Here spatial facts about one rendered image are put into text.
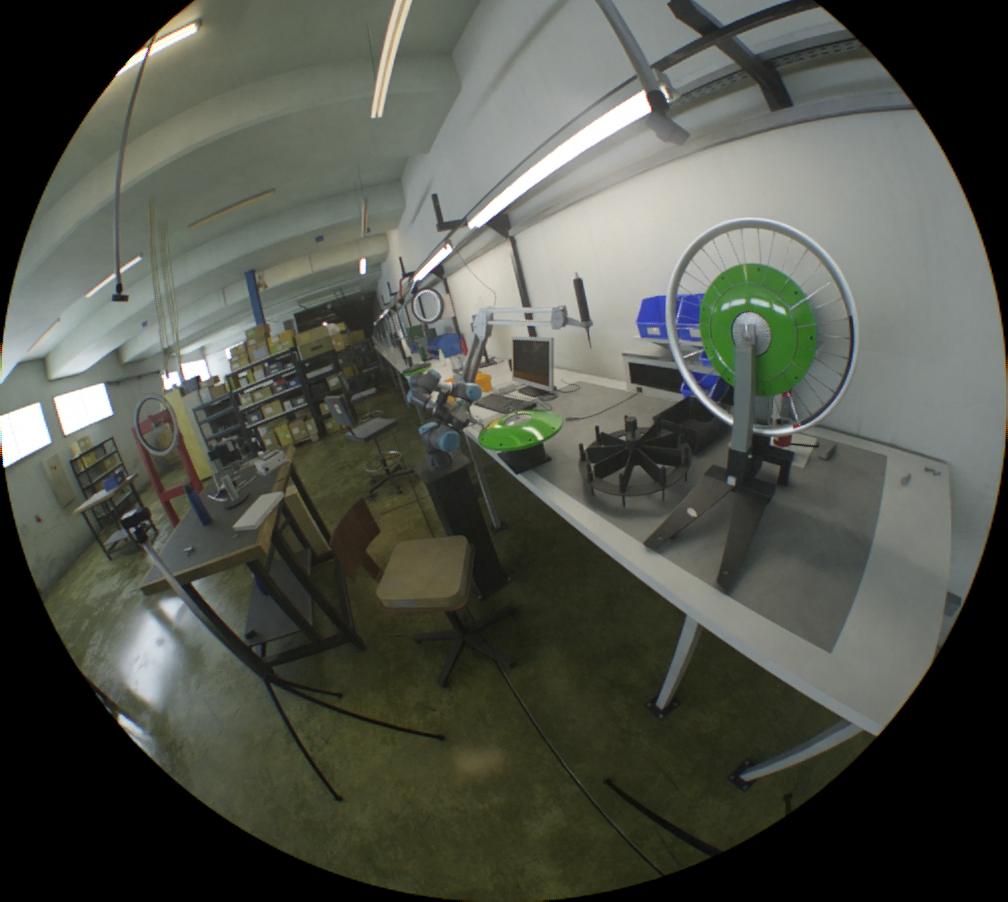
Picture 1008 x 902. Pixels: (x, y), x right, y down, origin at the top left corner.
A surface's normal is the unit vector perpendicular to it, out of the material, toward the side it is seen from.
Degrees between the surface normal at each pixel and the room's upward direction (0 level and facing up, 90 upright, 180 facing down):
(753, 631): 0
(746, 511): 18
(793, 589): 0
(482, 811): 0
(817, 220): 90
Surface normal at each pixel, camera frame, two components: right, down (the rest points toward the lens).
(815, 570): -0.23, -0.93
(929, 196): -0.88, 0.33
